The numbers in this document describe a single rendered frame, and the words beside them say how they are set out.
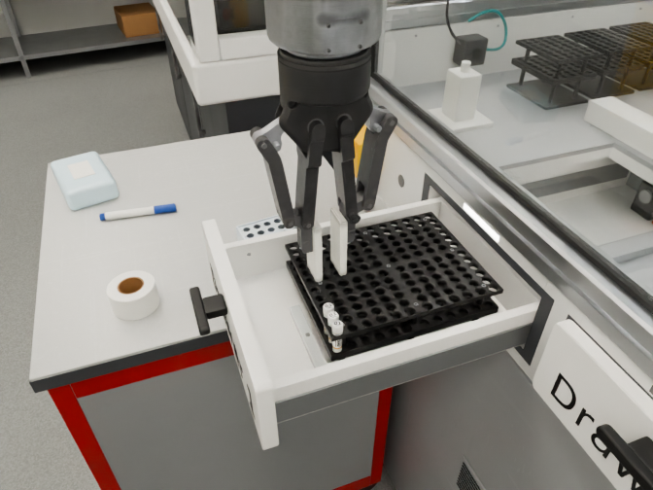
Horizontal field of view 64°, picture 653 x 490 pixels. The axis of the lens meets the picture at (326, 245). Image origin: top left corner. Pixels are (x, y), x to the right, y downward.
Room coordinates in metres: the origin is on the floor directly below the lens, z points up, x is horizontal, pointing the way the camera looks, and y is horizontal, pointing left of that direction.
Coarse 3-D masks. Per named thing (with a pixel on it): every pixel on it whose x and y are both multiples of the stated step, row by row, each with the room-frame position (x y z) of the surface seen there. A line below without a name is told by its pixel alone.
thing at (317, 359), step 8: (296, 312) 0.48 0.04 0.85; (296, 320) 0.46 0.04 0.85; (304, 320) 0.46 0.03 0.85; (296, 328) 0.46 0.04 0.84; (304, 328) 0.45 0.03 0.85; (304, 336) 0.43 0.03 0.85; (312, 336) 0.43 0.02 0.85; (304, 344) 0.43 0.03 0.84; (312, 344) 0.42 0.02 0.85; (312, 352) 0.41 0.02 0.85; (320, 352) 0.41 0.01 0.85; (312, 360) 0.40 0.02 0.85; (320, 360) 0.40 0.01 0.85
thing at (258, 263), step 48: (240, 240) 0.57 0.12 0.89; (288, 240) 0.58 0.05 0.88; (480, 240) 0.57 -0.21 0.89; (240, 288) 0.53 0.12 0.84; (288, 288) 0.53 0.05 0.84; (528, 288) 0.47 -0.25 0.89; (288, 336) 0.45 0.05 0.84; (432, 336) 0.39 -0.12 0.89; (480, 336) 0.41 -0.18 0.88; (288, 384) 0.33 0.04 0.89; (336, 384) 0.35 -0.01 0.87; (384, 384) 0.36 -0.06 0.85
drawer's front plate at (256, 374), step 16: (208, 224) 0.56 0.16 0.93; (208, 240) 0.52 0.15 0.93; (208, 256) 0.56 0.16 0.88; (224, 256) 0.49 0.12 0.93; (224, 272) 0.46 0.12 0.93; (224, 288) 0.44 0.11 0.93; (240, 304) 0.41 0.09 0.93; (240, 320) 0.39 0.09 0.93; (240, 336) 0.36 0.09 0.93; (256, 336) 0.36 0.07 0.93; (240, 352) 0.36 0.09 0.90; (256, 352) 0.34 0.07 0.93; (256, 368) 0.32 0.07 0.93; (256, 384) 0.30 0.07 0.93; (272, 384) 0.31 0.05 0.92; (256, 400) 0.30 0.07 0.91; (272, 400) 0.30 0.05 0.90; (256, 416) 0.32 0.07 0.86; (272, 416) 0.30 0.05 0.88; (272, 432) 0.30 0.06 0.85
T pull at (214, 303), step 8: (192, 288) 0.45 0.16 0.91; (192, 296) 0.44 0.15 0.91; (200, 296) 0.44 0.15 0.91; (216, 296) 0.44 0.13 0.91; (192, 304) 0.43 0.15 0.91; (200, 304) 0.43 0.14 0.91; (208, 304) 0.43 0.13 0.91; (216, 304) 0.43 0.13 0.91; (224, 304) 0.43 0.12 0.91; (200, 312) 0.41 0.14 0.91; (208, 312) 0.41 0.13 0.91; (216, 312) 0.42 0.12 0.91; (224, 312) 0.42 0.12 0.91; (200, 320) 0.40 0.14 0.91; (200, 328) 0.39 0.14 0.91; (208, 328) 0.39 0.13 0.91
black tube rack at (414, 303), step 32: (384, 224) 0.60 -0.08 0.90; (416, 224) 0.60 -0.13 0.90; (352, 256) 0.53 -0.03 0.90; (384, 256) 0.53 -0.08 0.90; (416, 256) 0.53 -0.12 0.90; (448, 256) 0.53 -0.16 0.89; (352, 288) 0.47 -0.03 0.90; (384, 288) 0.47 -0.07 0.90; (416, 288) 0.47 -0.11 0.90; (448, 288) 0.47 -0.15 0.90; (480, 288) 0.47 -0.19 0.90; (320, 320) 0.44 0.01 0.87; (352, 320) 0.42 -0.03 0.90; (384, 320) 0.44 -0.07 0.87; (416, 320) 0.44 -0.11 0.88; (448, 320) 0.44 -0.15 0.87; (352, 352) 0.39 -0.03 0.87
